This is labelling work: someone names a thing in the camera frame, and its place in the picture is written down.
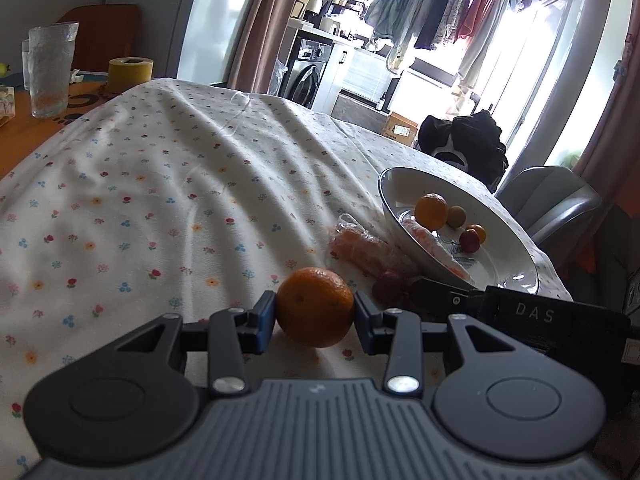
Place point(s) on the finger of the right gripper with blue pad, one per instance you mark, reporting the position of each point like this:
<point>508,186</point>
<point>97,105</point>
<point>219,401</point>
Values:
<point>433,299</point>

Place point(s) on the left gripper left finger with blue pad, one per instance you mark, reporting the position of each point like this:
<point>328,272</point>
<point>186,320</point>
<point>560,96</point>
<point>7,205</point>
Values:
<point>233,334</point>

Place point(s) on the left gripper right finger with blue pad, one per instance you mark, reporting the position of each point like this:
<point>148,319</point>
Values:
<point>394,333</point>

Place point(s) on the red strawberry like fruit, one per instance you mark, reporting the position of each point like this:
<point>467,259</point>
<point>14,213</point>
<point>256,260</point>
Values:
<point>392,290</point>

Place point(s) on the peeled pomelo wedge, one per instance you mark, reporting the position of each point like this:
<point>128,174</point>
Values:
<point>429,242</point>

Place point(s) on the dark red small fruit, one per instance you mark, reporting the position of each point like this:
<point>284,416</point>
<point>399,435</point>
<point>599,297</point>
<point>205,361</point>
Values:
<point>469,241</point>

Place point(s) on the small orange kumquat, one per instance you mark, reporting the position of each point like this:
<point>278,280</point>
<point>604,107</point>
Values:
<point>480,231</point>

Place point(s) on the brown longan fruit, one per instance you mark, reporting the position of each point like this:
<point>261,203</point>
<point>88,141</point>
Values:
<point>456,217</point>

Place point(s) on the large orange mandarin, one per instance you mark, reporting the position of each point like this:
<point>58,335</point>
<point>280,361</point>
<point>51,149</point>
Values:
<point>431,211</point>

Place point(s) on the pomelo piece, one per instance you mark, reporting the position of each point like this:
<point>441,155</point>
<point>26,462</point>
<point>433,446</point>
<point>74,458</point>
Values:
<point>351,242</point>

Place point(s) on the white bowl blue rim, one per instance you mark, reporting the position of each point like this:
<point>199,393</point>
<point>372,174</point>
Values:
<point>503,259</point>

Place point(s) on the floral white tablecloth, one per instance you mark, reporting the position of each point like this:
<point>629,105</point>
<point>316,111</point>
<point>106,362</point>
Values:
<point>173,197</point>

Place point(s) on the grey dining chair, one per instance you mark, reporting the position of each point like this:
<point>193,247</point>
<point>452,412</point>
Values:
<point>553,205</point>

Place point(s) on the black clothes pile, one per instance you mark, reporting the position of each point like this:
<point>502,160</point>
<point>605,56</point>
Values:
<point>470,143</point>

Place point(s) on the cardboard box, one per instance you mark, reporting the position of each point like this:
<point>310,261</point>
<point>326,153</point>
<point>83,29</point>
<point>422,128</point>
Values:
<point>400,129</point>

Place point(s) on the silver washing machine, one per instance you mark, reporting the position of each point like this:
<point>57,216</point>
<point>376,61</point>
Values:
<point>306,65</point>

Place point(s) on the yellow tape roll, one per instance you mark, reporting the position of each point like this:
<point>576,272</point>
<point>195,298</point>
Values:
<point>126,73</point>

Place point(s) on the pink brown curtain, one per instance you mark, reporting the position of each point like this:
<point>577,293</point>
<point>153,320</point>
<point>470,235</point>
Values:
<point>257,49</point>

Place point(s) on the hanging clothes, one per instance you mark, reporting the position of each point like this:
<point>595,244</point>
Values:
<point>411,25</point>

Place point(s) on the white refrigerator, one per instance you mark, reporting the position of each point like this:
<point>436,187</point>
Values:
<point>191,40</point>

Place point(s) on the orange chair back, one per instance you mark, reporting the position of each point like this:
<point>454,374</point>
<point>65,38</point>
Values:
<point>105,31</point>

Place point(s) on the clear drinking glass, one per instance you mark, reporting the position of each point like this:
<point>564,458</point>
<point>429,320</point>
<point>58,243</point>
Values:
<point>51,54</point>

